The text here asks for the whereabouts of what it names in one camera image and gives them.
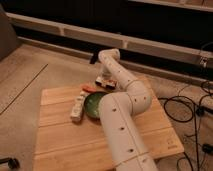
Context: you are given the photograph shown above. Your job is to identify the green bowl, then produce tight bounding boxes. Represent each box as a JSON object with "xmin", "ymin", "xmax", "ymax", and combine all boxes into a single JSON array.
[{"xmin": 83, "ymin": 91, "xmax": 106, "ymax": 119}]

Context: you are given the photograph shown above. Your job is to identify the white window frame rail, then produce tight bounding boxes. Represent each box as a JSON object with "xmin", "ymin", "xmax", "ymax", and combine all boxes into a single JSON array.
[{"xmin": 6, "ymin": 12, "xmax": 213, "ymax": 62}]

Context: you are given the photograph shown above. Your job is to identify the orange carrot toy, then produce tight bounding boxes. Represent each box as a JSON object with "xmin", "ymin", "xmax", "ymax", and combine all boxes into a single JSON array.
[{"xmin": 82, "ymin": 84, "xmax": 97, "ymax": 93}]

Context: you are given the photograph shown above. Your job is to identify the black floor cables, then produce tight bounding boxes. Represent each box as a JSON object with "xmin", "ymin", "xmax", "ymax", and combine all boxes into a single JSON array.
[{"xmin": 157, "ymin": 79, "xmax": 213, "ymax": 171}]

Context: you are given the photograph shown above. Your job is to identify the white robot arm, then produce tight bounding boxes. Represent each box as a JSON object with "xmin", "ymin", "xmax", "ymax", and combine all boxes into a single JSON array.
[{"xmin": 98, "ymin": 49, "xmax": 158, "ymax": 171}]

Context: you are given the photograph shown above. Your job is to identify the black chair caster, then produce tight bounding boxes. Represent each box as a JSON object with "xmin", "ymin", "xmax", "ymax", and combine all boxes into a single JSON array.
[{"xmin": 0, "ymin": 158, "xmax": 20, "ymax": 169}]

